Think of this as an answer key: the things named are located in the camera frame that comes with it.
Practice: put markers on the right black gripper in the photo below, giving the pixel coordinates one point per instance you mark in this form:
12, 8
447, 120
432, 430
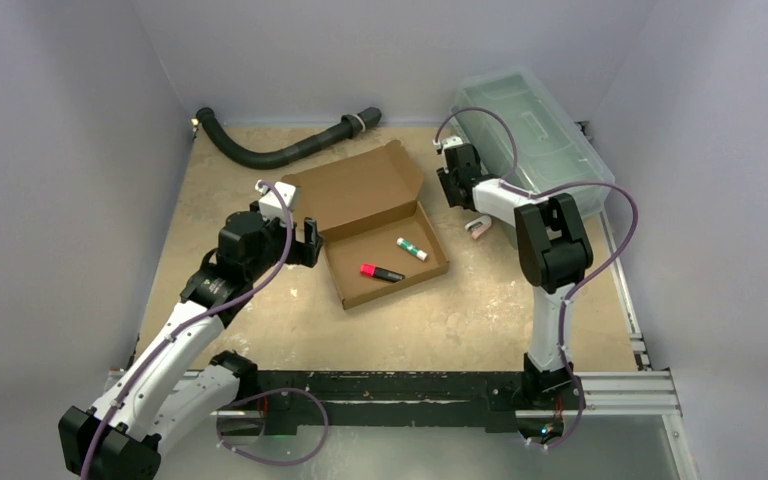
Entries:
455, 183

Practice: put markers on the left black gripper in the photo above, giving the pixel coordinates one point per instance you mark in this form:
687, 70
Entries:
303, 252

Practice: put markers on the pink white clip tool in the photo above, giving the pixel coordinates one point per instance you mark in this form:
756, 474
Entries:
478, 226

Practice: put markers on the black red marker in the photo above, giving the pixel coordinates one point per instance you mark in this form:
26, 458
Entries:
379, 273

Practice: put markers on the brown cardboard box sheet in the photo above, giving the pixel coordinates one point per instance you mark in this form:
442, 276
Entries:
362, 205

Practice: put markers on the green white tube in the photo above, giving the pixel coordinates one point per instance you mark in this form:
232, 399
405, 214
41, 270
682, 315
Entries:
412, 249

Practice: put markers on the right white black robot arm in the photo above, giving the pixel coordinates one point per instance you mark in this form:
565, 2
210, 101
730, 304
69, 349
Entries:
554, 254

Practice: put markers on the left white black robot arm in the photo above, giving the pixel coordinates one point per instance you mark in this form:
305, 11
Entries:
125, 432

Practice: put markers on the clear plastic storage bin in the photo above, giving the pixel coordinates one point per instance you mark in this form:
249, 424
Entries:
513, 119

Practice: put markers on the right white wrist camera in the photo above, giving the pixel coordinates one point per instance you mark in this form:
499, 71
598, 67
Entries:
443, 144

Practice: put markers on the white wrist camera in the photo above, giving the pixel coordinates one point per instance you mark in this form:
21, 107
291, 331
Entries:
443, 144
276, 200

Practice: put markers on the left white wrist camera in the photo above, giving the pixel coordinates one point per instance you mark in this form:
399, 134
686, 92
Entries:
276, 200

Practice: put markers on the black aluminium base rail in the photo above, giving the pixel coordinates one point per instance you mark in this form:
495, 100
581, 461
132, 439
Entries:
283, 400

